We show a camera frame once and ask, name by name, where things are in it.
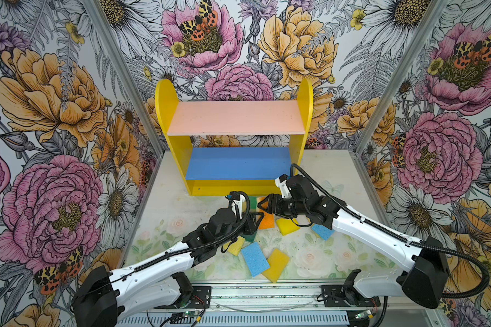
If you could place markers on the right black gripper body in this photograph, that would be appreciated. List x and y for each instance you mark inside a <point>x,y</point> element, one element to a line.
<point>291,207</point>

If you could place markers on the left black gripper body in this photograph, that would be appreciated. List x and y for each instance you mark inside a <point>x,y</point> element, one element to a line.
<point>243,228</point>

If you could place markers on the orange sponge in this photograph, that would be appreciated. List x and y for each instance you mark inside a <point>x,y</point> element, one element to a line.
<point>268,222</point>

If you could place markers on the bright yellow sponge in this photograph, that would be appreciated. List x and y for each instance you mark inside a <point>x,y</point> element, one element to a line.
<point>286,226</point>

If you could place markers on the dark green sponge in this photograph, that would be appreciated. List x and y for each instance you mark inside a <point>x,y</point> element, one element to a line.
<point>249,237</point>

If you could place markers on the light green sponge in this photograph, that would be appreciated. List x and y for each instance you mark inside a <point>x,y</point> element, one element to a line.
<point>253,202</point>

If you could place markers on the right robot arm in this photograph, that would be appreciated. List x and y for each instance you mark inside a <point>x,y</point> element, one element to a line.
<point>421,272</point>

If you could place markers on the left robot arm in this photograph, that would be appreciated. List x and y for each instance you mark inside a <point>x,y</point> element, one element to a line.
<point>107,297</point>

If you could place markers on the yellow wooden shelf unit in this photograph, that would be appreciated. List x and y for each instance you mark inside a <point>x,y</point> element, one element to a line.
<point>219,170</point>

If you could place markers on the yellow porous sponge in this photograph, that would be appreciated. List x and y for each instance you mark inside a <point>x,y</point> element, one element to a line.
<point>234,247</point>

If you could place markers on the blue porous sponge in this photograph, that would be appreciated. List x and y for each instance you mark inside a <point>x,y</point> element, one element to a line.
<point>255,259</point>

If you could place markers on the light blue sponge right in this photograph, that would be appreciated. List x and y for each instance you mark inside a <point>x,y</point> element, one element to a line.
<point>322,232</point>

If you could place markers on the golden yellow sponge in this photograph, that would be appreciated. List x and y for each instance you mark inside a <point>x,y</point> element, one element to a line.
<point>277,262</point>

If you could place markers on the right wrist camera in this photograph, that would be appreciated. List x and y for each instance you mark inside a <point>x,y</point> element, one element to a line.
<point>281,184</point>

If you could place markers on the aluminium front rail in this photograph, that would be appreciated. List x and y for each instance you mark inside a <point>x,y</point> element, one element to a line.
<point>234,296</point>

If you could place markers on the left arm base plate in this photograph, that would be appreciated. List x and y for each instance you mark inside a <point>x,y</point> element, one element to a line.
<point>199,298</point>

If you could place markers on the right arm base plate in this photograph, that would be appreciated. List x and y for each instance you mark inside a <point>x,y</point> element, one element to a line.
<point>335,295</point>

